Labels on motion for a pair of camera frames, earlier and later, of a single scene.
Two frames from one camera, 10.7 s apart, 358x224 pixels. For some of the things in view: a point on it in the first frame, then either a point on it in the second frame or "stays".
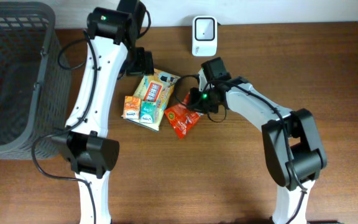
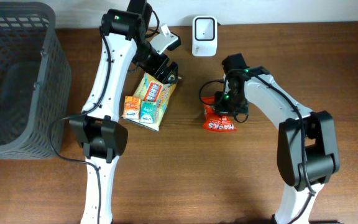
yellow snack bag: [158, 87] stays
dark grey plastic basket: [25, 96] stays
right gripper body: [203, 100] → [231, 103]
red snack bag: [181, 118] → [214, 121]
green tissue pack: [148, 112] stays
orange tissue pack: [132, 107] stays
